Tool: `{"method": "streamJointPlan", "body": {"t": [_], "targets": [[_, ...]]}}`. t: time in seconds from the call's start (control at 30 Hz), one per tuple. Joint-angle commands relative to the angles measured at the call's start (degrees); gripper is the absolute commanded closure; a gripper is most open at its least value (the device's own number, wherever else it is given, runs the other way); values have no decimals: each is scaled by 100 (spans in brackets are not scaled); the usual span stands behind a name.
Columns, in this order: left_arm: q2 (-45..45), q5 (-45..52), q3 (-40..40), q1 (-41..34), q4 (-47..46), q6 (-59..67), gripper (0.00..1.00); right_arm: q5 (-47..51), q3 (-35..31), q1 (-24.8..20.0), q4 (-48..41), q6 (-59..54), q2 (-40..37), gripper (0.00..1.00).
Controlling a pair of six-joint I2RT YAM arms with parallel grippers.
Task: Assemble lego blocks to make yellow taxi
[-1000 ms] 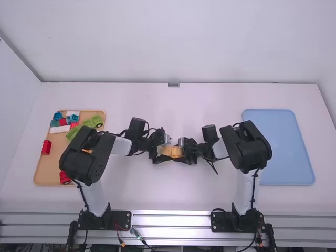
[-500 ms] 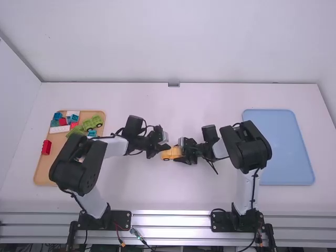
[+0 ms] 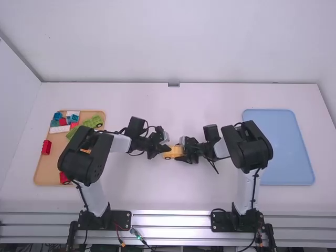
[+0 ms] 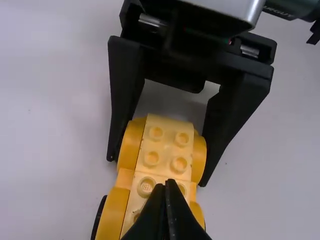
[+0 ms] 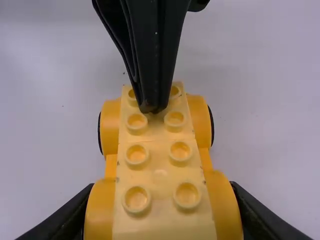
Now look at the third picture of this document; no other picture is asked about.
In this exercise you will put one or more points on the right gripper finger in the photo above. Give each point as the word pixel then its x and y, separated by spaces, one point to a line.
pixel 186 159

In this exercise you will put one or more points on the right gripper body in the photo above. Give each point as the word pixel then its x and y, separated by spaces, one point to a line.
pixel 194 149

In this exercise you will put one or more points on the pinkish red toy brick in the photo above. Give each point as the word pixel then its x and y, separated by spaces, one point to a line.
pixel 74 125

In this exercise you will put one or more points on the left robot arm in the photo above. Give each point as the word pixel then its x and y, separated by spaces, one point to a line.
pixel 84 157

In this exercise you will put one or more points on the small circuit board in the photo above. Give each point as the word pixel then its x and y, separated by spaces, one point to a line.
pixel 136 234

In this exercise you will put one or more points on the blue mat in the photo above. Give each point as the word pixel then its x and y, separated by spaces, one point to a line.
pixel 288 157

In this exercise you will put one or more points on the tan tray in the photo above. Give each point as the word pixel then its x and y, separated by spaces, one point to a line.
pixel 52 165

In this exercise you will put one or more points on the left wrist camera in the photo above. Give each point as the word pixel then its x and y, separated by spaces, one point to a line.
pixel 165 137

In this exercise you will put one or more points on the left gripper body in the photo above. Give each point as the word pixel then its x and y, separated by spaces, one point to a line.
pixel 155 139

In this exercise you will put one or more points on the green wheeled toy base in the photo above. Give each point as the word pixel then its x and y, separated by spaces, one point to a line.
pixel 92 121

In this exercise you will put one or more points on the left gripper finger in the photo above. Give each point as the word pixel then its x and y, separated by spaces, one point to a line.
pixel 157 151

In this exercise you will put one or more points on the yellow toy car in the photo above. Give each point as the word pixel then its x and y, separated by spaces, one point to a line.
pixel 174 151

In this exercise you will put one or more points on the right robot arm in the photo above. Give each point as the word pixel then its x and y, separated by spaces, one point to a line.
pixel 249 147

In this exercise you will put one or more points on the lime green toy plate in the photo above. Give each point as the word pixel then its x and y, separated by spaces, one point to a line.
pixel 71 134

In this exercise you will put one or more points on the clear teal toy brick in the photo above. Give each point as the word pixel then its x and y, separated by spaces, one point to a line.
pixel 54 124

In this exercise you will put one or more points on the large red toy brick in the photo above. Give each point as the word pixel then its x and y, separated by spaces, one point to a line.
pixel 46 147

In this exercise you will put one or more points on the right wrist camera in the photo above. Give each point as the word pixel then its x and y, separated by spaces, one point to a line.
pixel 182 140

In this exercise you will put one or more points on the silver rails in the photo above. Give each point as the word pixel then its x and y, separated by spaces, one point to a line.
pixel 170 220

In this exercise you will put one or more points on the blue toy brick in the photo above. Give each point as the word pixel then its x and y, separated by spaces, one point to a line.
pixel 74 118

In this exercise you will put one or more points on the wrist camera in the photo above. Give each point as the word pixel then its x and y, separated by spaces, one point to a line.
pixel 165 137
pixel 182 140

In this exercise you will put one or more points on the small red toy brick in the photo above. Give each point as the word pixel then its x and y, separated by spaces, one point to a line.
pixel 63 121

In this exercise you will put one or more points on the long white toy brick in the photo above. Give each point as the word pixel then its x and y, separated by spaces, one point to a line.
pixel 59 129

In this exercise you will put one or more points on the red wheeled toy base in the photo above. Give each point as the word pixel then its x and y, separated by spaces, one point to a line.
pixel 63 178

